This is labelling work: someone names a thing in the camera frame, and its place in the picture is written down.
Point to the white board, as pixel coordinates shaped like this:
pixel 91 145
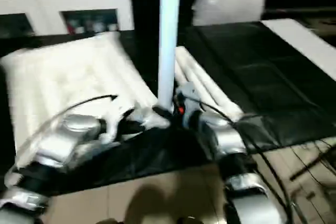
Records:
pixel 302 43

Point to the white cup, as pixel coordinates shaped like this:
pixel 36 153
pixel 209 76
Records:
pixel 112 26

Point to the black floor stand foot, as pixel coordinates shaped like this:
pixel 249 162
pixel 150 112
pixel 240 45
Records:
pixel 309 166

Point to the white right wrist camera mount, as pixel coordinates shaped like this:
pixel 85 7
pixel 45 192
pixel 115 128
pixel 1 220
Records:
pixel 187 93

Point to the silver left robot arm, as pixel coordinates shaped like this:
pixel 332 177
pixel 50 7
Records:
pixel 52 145

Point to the white plastic upturned table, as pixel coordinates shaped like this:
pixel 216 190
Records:
pixel 249 77

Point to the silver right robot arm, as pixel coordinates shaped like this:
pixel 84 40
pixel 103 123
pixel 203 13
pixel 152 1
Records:
pixel 228 134

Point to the grey cushion with holes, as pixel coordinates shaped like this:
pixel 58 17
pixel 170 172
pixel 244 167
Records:
pixel 228 3

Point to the white plastic table leg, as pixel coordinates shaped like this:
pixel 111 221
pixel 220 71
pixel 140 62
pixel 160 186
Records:
pixel 194 78
pixel 168 37
pixel 179 73
pixel 210 85

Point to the white plastic table top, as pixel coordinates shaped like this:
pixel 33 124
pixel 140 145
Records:
pixel 65 77

